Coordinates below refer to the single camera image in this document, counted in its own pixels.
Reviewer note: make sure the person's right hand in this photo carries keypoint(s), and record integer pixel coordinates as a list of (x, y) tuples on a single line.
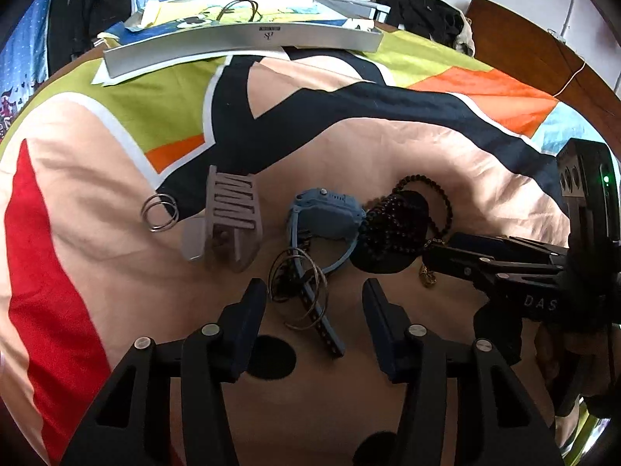
[(558, 349)]

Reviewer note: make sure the black bangles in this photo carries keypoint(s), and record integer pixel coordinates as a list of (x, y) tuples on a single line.
[(252, 7)]

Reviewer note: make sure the colourful printed blanket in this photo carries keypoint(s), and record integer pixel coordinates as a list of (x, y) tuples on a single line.
[(97, 155)]

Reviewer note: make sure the blue wrist watch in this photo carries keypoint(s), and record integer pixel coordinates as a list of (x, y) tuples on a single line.
[(325, 213)]

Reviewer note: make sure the shallow silver box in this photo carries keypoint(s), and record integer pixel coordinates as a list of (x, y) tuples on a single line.
[(242, 39)]

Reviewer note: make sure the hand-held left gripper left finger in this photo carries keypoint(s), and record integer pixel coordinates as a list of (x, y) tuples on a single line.
[(250, 313)]

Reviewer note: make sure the black clothes pile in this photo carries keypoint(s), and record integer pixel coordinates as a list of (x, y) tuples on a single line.
[(417, 14)]

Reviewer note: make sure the wooden headboard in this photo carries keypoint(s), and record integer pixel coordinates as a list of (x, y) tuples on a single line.
[(524, 43)]

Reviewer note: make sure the taupe hair claw clip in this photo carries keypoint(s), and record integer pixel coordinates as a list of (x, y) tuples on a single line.
[(233, 199)]

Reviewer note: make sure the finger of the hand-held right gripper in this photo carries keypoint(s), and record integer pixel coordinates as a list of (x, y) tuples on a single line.
[(456, 262), (480, 241)]

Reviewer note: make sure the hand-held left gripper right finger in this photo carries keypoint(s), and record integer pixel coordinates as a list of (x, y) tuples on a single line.
[(381, 323)]

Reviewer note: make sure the silver box lid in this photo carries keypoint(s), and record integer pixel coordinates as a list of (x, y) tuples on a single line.
[(349, 7)]

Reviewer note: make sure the dark hanging clothes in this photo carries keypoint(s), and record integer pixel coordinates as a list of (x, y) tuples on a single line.
[(87, 0)]

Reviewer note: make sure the silver key rings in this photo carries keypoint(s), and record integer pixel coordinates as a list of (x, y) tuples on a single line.
[(173, 214)]

